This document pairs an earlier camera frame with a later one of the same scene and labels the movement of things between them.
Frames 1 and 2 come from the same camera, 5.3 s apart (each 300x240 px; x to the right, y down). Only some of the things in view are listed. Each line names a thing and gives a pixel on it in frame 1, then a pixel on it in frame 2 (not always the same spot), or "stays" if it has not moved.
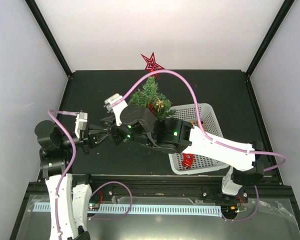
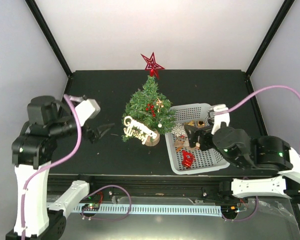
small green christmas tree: x=150 y=96 stays
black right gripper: x=109 y=122 → x=203 y=131
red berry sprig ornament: x=152 y=108 stays
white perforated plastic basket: x=188 y=113 stays
